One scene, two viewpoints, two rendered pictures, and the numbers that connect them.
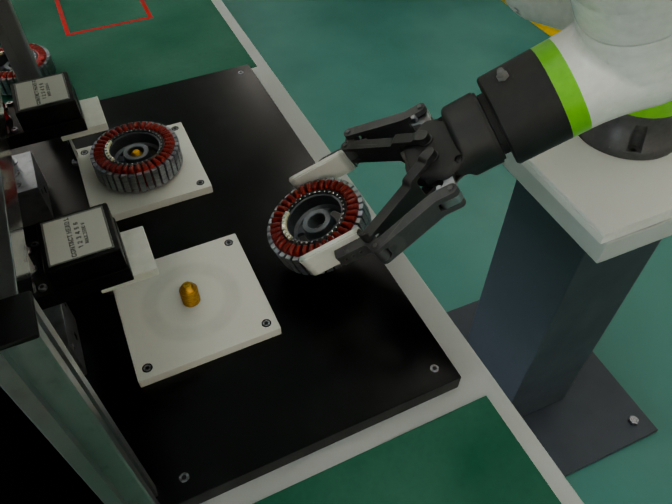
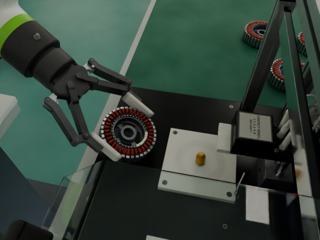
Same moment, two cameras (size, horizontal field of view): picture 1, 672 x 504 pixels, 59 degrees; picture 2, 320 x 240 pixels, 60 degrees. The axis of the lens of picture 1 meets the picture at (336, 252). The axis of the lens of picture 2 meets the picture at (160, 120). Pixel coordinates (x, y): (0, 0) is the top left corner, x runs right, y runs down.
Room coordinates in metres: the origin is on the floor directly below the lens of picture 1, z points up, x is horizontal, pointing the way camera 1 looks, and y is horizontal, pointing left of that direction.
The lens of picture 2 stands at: (0.67, 0.27, 1.29)
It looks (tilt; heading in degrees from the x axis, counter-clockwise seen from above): 51 degrees down; 217
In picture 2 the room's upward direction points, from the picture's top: straight up
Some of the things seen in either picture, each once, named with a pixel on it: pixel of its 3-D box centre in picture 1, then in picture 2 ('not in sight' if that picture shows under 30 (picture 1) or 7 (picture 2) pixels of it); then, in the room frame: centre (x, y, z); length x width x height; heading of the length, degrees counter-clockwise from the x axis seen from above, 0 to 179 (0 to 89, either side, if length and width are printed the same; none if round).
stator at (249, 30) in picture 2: not in sight; (261, 34); (-0.14, 0.07, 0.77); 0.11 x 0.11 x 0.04
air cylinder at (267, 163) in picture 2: (47, 340); (273, 169); (0.32, 0.29, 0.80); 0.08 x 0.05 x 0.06; 25
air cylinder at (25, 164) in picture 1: (21, 190); not in sight; (0.54, 0.39, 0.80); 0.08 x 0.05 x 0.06; 25
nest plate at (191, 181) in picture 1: (142, 170); not in sight; (0.60, 0.26, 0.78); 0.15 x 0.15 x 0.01; 25
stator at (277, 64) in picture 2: not in sight; (289, 75); (-0.01, 0.21, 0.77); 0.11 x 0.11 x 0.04
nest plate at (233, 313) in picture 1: (192, 303); (199, 162); (0.38, 0.16, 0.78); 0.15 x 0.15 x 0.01; 25
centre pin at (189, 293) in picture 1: (189, 292); (200, 157); (0.38, 0.16, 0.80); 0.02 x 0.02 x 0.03
